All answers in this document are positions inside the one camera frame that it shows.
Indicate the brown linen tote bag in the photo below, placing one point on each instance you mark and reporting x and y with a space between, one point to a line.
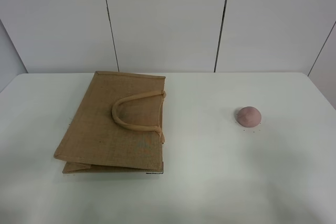
117 127

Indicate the pink peach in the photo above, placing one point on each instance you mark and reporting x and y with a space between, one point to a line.
248 116

